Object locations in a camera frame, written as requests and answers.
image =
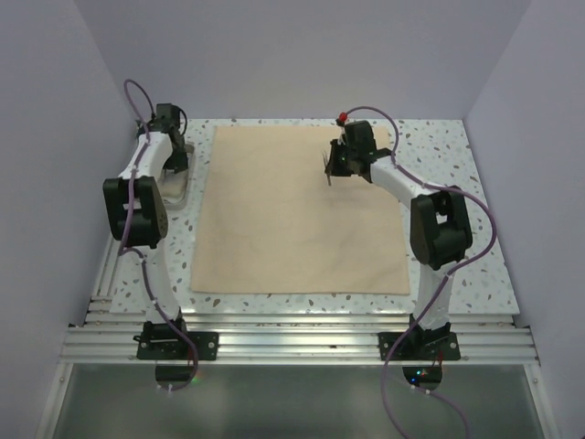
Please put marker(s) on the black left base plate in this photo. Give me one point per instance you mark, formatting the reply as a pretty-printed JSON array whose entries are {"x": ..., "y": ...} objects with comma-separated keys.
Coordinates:
[{"x": 206, "y": 343}]

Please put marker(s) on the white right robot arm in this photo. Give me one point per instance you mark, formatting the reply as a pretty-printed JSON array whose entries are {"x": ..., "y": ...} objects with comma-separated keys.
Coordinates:
[{"x": 439, "y": 226}]

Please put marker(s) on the aluminium rail frame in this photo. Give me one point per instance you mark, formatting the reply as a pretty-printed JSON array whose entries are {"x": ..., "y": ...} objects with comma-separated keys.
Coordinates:
[{"x": 280, "y": 329}]

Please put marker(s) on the beige cloth mat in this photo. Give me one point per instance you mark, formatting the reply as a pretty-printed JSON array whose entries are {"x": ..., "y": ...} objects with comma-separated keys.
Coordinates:
[{"x": 271, "y": 222}]

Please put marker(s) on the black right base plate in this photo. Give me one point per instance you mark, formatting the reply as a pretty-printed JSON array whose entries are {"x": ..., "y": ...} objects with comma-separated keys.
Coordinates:
[{"x": 414, "y": 348}]

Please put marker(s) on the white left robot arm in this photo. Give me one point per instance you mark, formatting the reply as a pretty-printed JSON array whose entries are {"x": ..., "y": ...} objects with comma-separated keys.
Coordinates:
[{"x": 136, "y": 202}]

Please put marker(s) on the steel tweezers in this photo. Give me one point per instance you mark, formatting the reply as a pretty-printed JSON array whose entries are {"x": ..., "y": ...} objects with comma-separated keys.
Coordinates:
[{"x": 327, "y": 168}]

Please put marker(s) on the bagged gauze pad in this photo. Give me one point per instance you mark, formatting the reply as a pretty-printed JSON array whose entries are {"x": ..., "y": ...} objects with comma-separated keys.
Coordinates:
[{"x": 172, "y": 187}]

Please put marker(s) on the steel instrument tray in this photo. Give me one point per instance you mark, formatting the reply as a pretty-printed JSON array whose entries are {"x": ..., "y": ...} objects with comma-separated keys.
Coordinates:
[{"x": 190, "y": 155}]

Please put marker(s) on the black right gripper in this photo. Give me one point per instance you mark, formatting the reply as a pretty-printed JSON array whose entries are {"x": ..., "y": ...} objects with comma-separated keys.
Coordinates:
[{"x": 333, "y": 168}]

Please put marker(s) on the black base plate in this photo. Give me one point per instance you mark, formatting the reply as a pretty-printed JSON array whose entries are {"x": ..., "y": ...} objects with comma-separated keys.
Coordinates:
[
  {"x": 414, "y": 348},
  {"x": 206, "y": 343}
]

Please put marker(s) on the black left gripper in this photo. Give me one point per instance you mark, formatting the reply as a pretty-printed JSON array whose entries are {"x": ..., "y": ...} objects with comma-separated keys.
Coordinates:
[{"x": 178, "y": 163}]

